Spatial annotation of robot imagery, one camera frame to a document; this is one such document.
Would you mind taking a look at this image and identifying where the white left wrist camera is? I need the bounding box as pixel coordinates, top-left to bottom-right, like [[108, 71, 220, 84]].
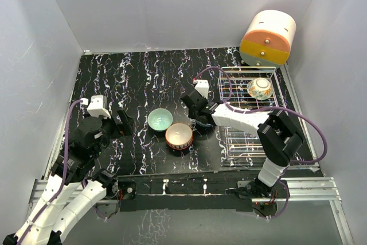
[[87, 95, 111, 119]]

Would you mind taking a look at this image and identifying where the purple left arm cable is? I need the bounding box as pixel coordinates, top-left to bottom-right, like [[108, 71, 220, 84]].
[[11, 98, 89, 243]]

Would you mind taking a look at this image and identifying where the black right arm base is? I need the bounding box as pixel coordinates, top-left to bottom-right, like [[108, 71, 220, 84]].
[[225, 179, 290, 203]]

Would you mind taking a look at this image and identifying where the black marble table mat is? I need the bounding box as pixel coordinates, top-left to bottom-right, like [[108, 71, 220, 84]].
[[45, 46, 324, 177]]

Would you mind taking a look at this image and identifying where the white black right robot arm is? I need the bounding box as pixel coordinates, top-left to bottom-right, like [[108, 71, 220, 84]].
[[181, 89, 304, 197]]

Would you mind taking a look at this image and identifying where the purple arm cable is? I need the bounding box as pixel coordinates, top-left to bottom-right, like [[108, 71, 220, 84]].
[[11, 98, 89, 243], [193, 66, 328, 220]]

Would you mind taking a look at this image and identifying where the floral cream bowl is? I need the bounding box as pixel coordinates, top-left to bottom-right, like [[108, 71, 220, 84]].
[[247, 77, 273, 100]]

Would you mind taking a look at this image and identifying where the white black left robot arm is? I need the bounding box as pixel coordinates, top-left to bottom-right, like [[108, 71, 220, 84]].
[[3, 110, 134, 244]]

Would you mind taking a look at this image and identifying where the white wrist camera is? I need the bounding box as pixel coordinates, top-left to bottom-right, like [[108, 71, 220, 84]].
[[87, 95, 111, 119], [193, 79, 209, 99]]

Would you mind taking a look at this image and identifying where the white wire dish rack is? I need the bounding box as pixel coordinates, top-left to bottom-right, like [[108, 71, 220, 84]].
[[218, 67, 287, 160]]

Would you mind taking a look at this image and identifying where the celadon green bowl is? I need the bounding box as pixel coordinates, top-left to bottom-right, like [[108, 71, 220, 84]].
[[147, 108, 173, 132]]

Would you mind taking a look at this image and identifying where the round pastel drawer cabinet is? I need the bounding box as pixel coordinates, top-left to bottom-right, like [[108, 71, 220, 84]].
[[239, 10, 296, 68]]

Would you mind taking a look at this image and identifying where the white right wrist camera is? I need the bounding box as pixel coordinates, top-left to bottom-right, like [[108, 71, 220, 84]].
[[193, 79, 209, 99]]

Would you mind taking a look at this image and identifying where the blue white patterned bowl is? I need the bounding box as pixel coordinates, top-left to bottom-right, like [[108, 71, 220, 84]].
[[195, 122, 213, 134]]

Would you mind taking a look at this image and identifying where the white bowl black striped outside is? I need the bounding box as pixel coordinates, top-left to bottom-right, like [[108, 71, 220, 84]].
[[165, 123, 193, 150]]

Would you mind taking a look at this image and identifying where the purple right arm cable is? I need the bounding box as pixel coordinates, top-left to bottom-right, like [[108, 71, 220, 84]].
[[193, 66, 328, 220]]

